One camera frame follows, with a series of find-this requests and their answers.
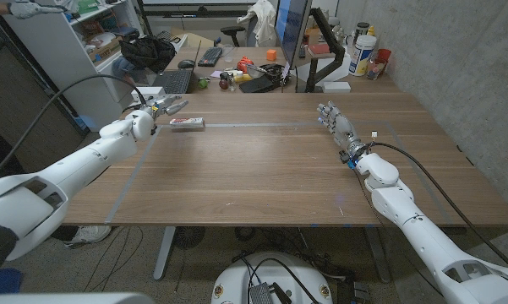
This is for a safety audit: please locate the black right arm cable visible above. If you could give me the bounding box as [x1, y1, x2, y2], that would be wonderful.
[369, 141, 508, 275]

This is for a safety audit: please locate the black bag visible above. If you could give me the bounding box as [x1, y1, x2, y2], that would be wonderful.
[118, 35, 177, 73]

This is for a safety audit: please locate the black flat tablet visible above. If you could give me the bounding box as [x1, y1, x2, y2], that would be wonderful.
[238, 74, 276, 94]

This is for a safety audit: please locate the glass jar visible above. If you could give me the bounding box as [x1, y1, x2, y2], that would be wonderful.
[366, 57, 385, 81]

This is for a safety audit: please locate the white shelf unit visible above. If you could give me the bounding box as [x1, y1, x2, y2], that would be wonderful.
[0, 0, 145, 132]

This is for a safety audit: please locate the white wipes canister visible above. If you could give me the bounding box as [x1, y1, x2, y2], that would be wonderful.
[348, 34, 378, 78]

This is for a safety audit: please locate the white sneaker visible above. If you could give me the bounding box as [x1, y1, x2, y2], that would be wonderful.
[63, 225, 112, 249]

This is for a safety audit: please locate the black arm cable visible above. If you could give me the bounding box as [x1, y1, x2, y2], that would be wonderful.
[369, 141, 508, 275]
[0, 74, 149, 183]

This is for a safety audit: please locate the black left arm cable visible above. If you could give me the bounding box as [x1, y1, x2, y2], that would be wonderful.
[0, 74, 149, 183]

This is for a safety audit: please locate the whiteboard with black frame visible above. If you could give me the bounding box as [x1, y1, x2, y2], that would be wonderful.
[134, 0, 261, 19]

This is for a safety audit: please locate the black stool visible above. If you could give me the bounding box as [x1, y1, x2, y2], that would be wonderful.
[220, 25, 247, 48]

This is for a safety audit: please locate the small white box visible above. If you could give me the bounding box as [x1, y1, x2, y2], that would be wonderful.
[322, 80, 352, 94]

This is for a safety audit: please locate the cardboard box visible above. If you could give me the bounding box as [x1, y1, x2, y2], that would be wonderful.
[86, 35, 123, 62]

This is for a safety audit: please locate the white jacket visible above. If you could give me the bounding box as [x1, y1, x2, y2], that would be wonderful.
[237, 0, 278, 47]

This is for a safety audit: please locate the grey table leg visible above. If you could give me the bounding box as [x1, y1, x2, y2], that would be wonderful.
[153, 226, 177, 282]
[363, 226, 392, 284]

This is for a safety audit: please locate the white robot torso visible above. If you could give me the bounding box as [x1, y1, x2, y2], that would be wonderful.
[210, 252, 334, 304]

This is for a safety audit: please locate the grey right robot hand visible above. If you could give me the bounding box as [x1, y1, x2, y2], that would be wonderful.
[316, 100, 368, 165]

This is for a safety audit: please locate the dark brown cabinet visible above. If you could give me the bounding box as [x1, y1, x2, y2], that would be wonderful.
[0, 16, 90, 187]

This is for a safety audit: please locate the black computer monitor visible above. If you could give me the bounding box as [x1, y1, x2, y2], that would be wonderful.
[274, 0, 313, 71]

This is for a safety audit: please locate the black keyboard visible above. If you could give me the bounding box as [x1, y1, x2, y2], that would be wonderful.
[197, 46, 224, 68]

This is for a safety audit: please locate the white red toothpaste box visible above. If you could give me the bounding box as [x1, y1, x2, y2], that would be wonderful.
[169, 117, 206, 130]

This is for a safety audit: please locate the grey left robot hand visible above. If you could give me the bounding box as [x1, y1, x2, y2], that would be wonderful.
[141, 93, 190, 120]

